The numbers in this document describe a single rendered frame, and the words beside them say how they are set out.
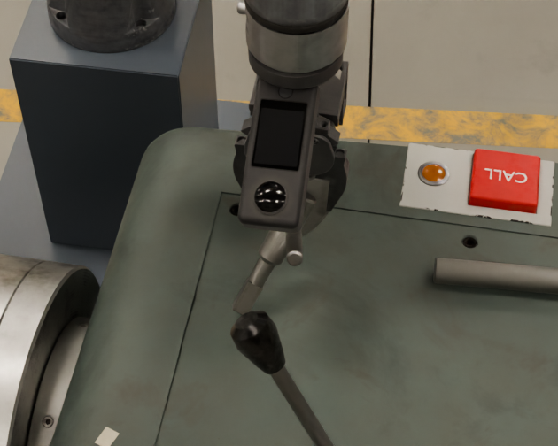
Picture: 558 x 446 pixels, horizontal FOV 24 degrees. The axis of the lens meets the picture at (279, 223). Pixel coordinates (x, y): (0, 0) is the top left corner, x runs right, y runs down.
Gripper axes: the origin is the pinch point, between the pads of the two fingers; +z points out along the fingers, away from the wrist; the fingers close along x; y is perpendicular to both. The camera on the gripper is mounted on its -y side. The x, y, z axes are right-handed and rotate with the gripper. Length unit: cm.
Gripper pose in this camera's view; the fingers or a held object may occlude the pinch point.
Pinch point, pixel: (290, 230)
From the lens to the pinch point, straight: 110.2
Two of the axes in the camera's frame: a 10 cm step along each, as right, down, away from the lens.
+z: 0.0, 6.2, 7.8
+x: -9.9, -1.3, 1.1
